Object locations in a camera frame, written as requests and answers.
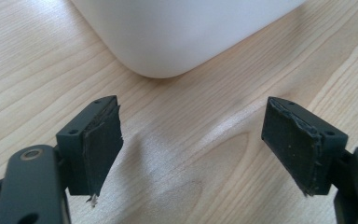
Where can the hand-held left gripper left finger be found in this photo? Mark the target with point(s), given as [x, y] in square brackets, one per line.
[88, 146]

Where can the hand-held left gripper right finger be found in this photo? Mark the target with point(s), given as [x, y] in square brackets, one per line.
[298, 146]

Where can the white plastic container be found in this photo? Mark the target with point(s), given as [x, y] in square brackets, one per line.
[180, 34]

